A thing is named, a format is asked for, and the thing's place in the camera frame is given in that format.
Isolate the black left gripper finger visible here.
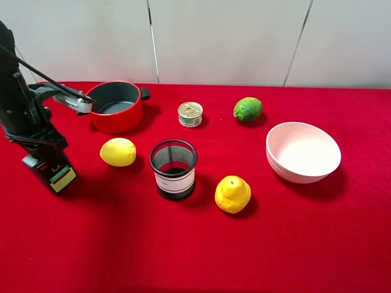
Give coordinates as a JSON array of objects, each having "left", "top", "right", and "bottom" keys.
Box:
[
  {"left": 5, "top": 136, "right": 46, "bottom": 156},
  {"left": 42, "top": 129, "right": 68, "bottom": 151}
]

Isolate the green lime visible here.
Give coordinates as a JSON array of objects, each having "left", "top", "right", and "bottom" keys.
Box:
[{"left": 233, "top": 97, "right": 263, "bottom": 123}]

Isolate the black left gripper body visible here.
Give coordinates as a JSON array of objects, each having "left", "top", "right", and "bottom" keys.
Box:
[{"left": 1, "top": 69, "right": 58, "bottom": 139}]

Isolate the small tin can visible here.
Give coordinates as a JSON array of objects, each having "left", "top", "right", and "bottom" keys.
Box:
[{"left": 177, "top": 102, "right": 203, "bottom": 128}]

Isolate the red pot with grey handles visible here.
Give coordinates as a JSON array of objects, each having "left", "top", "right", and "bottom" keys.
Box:
[{"left": 87, "top": 81, "right": 151, "bottom": 134}]

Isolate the white bowl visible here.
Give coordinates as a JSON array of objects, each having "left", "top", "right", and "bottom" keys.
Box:
[{"left": 266, "top": 121, "right": 342, "bottom": 184}]

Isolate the black mesh pen cup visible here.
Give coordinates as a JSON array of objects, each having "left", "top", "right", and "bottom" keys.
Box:
[{"left": 149, "top": 139, "right": 197, "bottom": 201}]

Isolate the yellow lemon front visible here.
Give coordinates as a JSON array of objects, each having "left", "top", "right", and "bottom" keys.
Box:
[{"left": 214, "top": 175, "right": 251, "bottom": 214}]

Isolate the black cable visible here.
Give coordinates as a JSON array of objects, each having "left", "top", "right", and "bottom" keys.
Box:
[{"left": 0, "top": 44, "right": 97, "bottom": 104}]

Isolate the yellow lemon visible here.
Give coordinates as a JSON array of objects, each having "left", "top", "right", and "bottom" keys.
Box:
[
  {"left": 100, "top": 137, "right": 137, "bottom": 167},
  {"left": 214, "top": 175, "right": 251, "bottom": 214}
]

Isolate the dark pump shampoo bottle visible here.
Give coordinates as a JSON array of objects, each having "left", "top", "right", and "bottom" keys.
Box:
[{"left": 22, "top": 148, "right": 76, "bottom": 194}]

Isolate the red tablecloth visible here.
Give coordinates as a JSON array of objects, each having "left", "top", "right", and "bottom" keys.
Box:
[{"left": 1, "top": 84, "right": 390, "bottom": 292}]

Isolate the yellow lemon left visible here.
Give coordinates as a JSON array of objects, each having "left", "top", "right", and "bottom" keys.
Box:
[{"left": 100, "top": 137, "right": 137, "bottom": 167}]

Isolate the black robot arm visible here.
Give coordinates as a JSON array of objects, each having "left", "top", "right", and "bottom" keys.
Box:
[{"left": 1, "top": 23, "right": 68, "bottom": 156}]

